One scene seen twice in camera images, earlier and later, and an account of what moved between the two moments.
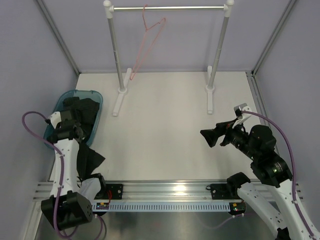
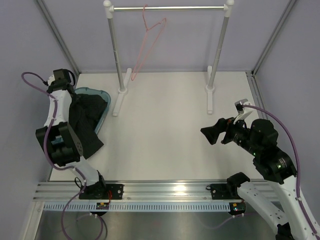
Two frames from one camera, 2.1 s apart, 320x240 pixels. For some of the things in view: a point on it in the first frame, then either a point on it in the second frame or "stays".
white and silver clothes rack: x=125 y=75 stays
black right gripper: x=211 y=135 stays
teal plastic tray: x=96 y=95 → x=59 y=139
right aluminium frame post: x=290 y=4 stays
